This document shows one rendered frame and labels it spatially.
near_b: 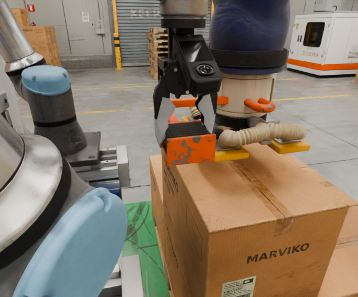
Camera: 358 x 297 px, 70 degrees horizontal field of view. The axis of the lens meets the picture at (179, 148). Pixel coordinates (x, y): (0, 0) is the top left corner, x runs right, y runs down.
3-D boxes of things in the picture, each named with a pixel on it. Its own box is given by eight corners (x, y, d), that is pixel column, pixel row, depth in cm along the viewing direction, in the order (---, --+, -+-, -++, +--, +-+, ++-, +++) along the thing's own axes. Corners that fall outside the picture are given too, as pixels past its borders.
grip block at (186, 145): (215, 161, 46) (216, 135, 44) (167, 167, 44) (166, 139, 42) (199, 142, 53) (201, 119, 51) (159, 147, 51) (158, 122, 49)
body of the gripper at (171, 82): (194, 87, 51) (196, 19, 46) (209, 98, 44) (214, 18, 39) (156, 89, 50) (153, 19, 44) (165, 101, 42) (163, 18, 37)
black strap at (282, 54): (302, 66, 68) (306, 50, 66) (221, 70, 63) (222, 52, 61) (259, 57, 88) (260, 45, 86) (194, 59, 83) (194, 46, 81)
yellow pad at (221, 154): (249, 158, 69) (251, 141, 67) (214, 162, 67) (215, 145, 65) (206, 118, 99) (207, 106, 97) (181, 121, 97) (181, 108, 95)
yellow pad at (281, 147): (310, 151, 74) (314, 135, 71) (278, 155, 71) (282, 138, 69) (251, 115, 103) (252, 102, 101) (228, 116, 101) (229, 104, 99)
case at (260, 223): (316, 302, 86) (350, 204, 69) (202, 334, 77) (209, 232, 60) (236, 197, 138) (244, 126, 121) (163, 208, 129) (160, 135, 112)
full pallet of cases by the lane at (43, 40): (56, 83, 666) (40, 7, 591) (12, 85, 645) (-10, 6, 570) (63, 75, 772) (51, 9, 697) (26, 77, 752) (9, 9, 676)
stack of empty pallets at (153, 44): (191, 77, 747) (192, 27, 690) (153, 79, 724) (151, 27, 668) (180, 71, 860) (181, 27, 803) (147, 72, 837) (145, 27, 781)
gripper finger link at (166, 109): (156, 135, 52) (172, 92, 49) (162, 148, 47) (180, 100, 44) (142, 132, 51) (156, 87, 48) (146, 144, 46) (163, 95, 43)
